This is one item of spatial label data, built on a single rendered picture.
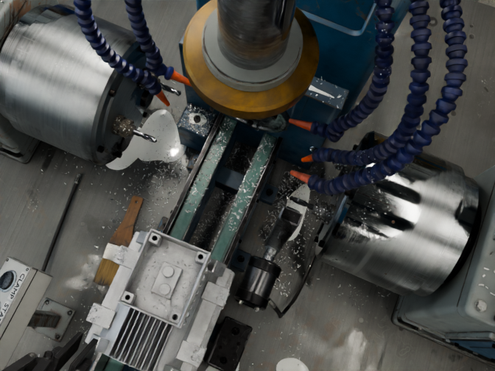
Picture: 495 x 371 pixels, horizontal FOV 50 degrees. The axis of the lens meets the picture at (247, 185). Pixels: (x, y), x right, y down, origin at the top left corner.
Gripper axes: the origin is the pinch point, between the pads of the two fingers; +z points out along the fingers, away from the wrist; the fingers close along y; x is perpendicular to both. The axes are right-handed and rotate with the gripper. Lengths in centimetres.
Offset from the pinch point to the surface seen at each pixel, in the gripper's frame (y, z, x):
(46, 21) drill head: 30, 26, -37
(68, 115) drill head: 20.2, 22.0, -24.6
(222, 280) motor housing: -13.7, 21.6, -8.8
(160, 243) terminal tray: -2.7, 16.5, -12.8
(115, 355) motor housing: -3.5, 8.4, 3.3
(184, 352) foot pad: -12.8, 13.2, 1.1
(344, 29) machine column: -16, 34, -54
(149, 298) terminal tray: -4.7, 12.4, -5.4
